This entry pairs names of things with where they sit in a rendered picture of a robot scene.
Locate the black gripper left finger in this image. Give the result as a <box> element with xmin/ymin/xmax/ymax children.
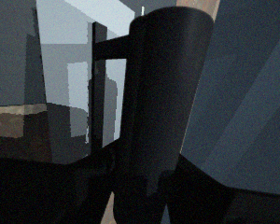
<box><xmin>0</xmin><ymin>138</ymin><xmax>119</xmax><ymax>224</ymax></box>

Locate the dark grey rectangular mat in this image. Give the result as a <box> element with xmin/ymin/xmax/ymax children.
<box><xmin>0</xmin><ymin>0</ymin><xmax>177</xmax><ymax>105</ymax></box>

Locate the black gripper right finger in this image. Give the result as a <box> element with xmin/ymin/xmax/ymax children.
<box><xmin>166</xmin><ymin>153</ymin><xmax>280</xmax><ymax>224</ymax></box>

